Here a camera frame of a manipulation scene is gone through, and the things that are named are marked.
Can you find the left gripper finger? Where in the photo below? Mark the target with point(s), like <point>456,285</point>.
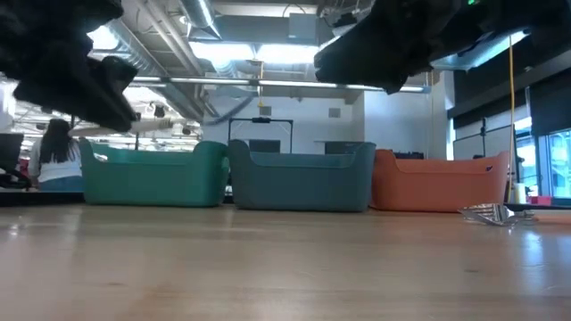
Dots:
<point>117,71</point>
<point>80,102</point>

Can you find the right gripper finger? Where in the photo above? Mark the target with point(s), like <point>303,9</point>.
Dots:
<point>357,62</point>

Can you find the person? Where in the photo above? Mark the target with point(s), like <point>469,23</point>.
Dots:
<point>55,147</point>

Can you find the black monitor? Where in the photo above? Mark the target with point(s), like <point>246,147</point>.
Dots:
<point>10,151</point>

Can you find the ceiling light tube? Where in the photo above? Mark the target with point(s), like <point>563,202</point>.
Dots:
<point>214,80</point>

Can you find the green plastic bin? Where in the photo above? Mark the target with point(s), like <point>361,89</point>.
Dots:
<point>156,178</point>

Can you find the black tripod stand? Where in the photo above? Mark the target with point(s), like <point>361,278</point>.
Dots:
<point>483,134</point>

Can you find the blue-grey plastic bin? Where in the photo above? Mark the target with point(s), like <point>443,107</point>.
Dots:
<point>303,183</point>

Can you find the orange plastic bin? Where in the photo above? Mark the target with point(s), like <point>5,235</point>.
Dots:
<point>437,187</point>

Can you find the white cup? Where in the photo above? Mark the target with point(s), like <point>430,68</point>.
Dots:
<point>519,192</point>

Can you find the red box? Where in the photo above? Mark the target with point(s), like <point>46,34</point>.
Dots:
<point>540,200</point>

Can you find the round silver ventilation duct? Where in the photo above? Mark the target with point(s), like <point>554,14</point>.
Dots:
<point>198,18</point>

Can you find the black aluminium table frame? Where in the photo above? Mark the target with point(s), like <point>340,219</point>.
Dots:
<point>40,198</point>

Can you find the black frame stand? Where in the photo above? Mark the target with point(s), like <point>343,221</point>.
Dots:
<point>261,120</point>

